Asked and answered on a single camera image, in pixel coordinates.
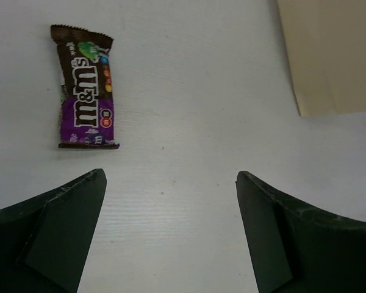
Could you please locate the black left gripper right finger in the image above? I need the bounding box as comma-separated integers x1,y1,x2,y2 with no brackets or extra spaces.
236,171,366,292

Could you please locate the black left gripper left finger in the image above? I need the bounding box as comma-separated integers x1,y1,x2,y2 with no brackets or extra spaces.
0,168,107,292

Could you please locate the beige paper bag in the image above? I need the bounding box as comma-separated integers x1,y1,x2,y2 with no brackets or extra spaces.
278,0,366,117

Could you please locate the brown M&M's packet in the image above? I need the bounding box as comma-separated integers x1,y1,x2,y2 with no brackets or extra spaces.
51,24,119,150

